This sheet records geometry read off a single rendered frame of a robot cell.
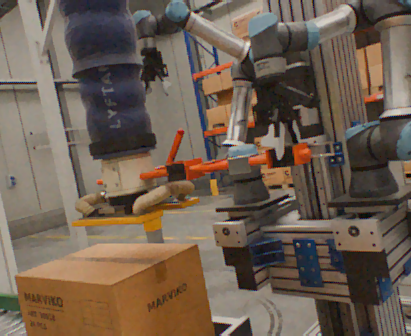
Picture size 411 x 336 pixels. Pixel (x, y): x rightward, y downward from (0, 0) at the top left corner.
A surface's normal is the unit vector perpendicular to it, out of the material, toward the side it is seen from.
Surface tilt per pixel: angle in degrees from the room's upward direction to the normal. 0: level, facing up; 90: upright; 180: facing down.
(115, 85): 70
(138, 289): 90
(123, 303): 90
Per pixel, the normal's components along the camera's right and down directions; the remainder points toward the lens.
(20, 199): 0.73, -0.10
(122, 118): 0.20, -0.25
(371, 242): -0.65, 0.17
